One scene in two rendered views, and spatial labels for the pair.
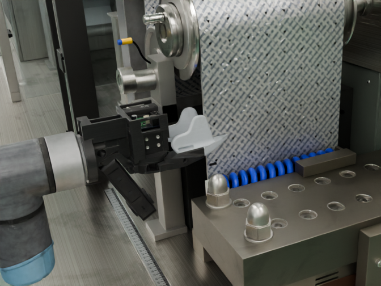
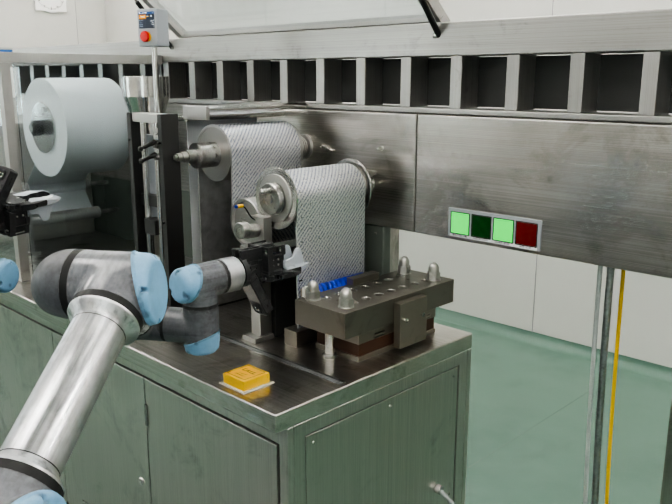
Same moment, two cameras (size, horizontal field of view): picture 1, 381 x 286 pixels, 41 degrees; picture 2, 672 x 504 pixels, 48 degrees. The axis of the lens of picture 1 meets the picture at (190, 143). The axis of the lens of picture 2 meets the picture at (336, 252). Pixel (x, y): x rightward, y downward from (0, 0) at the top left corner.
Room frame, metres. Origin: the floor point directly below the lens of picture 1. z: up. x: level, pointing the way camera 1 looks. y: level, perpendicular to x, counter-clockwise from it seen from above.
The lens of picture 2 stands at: (-0.89, 0.62, 1.53)
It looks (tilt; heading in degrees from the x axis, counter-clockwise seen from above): 13 degrees down; 335
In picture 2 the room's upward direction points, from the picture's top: straight up
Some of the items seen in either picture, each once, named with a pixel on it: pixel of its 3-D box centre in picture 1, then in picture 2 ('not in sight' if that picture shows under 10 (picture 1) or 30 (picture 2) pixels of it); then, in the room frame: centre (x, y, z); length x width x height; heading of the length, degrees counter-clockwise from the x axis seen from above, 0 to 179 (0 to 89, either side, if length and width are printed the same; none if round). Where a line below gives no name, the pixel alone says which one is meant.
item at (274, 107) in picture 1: (275, 113); (331, 249); (0.74, -0.13, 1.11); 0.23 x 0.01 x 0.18; 111
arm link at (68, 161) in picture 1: (66, 160); (228, 274); (0.63, 0.17, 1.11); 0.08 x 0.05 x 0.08; 21
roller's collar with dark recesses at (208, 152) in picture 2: not in sight; (204, 155); (0.98, 0.11, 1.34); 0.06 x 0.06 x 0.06; 21
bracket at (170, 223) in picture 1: (157, 151); (256, 279); (0.77, 0.05, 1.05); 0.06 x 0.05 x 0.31; 111
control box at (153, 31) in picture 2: not in sight; (151, 28); (1.27, 0.17, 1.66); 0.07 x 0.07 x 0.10; 37
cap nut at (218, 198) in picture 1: (217, 188); (313, 289); (0.63, -0.03, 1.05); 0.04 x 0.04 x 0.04
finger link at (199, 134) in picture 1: (200, 134); (297, 259); (0.68, -0.02, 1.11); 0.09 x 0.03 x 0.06; 109
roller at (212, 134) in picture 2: not in sight; (251, 150); (1.03, -0.03, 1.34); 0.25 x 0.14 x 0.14; 111
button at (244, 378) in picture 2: not in sight; (246, 377); (0.52, 0.17, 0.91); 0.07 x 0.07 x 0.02; 21
